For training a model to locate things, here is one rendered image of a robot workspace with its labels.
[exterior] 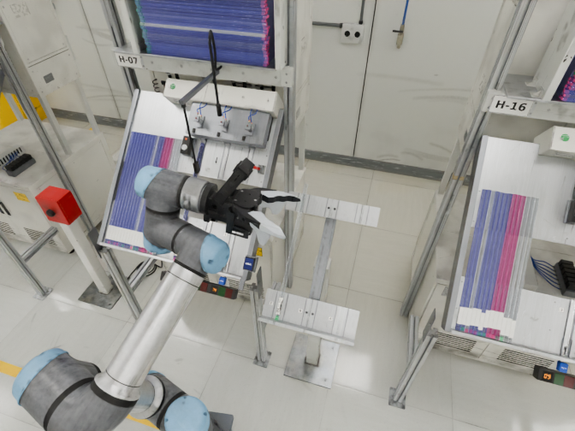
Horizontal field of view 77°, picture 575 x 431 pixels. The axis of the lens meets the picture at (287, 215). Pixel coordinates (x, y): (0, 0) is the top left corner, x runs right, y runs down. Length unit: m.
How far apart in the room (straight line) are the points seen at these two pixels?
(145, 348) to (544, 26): 1.47
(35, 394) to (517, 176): 1.50
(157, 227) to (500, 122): 1.31
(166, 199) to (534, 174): 1.23
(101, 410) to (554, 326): 1.36
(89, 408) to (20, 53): 1.95
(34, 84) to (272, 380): 2.03
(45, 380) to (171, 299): 0.28
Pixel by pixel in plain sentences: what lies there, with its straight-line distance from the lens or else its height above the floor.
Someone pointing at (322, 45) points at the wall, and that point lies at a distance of 2.95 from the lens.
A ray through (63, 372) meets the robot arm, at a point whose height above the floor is 1.16.
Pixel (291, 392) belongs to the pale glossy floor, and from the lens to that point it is 2.01.
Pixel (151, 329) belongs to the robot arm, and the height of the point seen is 1.24.
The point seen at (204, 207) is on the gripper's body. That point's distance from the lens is 0.78.
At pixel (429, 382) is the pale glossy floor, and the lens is 2.16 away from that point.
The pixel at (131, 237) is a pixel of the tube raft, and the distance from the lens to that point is 1.69.
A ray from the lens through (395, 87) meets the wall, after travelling 2.98.
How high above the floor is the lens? 1.88
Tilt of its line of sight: 43 degrees down
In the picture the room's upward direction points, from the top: straight up
